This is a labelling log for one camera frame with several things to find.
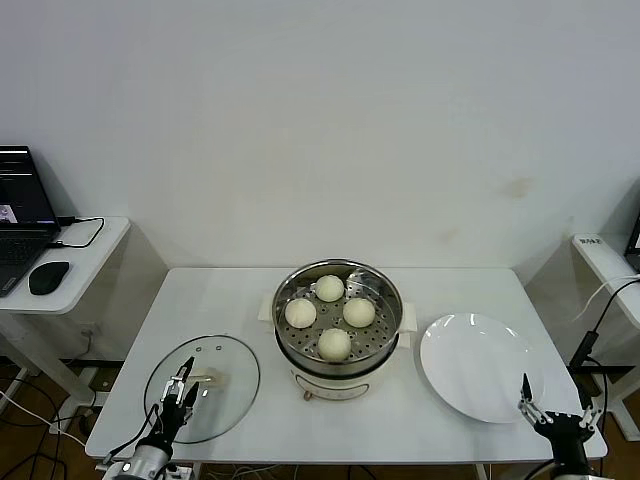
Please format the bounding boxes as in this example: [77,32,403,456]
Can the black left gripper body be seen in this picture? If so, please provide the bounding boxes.
[147,394,195,450]

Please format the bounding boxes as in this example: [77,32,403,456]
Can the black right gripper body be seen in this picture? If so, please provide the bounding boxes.
[534,410,601,480]

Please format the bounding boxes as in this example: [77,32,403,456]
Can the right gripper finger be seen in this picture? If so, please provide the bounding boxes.
[574,385,604,431]
[517,372,554,427]

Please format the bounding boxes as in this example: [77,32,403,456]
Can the glass lid with cream handle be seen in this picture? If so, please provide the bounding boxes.
[143,333,262,445]

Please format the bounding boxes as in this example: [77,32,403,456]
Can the white steamed baozi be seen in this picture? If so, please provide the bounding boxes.
[315,274,346,303]
[284,298,318,330]
[342,297,377,329]
[317,327,352,363]

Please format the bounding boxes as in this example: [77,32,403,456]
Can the stainless steel steamer basket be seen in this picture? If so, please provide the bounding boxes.
[272,257,404,377]

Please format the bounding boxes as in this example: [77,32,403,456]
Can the white round plate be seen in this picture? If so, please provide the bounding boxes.
[419,312,546,424]

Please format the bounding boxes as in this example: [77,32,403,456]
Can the cream electric cooker pot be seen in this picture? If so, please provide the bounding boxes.
[256,293,419,404]

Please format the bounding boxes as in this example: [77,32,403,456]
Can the white side desk with label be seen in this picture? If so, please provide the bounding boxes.
[571,232,640,441]

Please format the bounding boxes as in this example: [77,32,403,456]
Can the black computer mouse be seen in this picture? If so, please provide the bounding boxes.
[28,260,71,296]

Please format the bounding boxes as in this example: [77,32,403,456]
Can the dark laptop with lit screen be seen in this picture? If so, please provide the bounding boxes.
[623,207,640,274]

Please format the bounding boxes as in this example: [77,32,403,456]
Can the silver flat external drive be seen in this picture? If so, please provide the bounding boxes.
[59,223,99,247]

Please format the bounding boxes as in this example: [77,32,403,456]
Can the black open laptop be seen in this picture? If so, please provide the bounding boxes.
[0,145,62,299]

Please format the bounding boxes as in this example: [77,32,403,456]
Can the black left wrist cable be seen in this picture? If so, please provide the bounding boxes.
[102,405,160,464]

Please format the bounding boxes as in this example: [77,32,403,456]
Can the black cable with inline adapter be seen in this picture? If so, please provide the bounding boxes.
[569,278,640,441]

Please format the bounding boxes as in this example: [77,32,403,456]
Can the thin white cables under table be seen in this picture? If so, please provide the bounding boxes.
[204,463,281,480]

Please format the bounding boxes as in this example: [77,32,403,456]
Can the white floor cable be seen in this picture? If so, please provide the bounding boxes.
[0,389,89,449]

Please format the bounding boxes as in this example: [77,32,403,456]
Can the black laptop cable with adapter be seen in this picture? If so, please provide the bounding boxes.
[48,215,106,250]

